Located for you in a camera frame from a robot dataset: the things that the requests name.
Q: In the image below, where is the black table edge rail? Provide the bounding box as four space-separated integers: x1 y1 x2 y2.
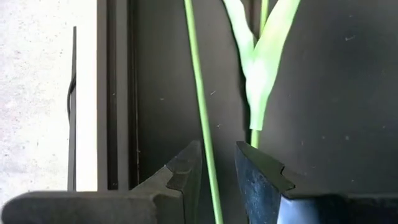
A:
96 0 139 191

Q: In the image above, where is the thin black floor strip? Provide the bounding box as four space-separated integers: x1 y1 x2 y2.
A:
66 26 78 192

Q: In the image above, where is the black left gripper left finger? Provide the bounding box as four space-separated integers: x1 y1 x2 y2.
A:
0 140 203 224

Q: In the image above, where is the yellow artificial tulip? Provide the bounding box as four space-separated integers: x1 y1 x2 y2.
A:
222 0 302 149

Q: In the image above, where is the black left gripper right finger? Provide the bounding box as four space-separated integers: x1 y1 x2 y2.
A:
234 141 398 224

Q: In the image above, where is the black-headed artificial flower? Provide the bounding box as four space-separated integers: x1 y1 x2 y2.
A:
183 0 224 224

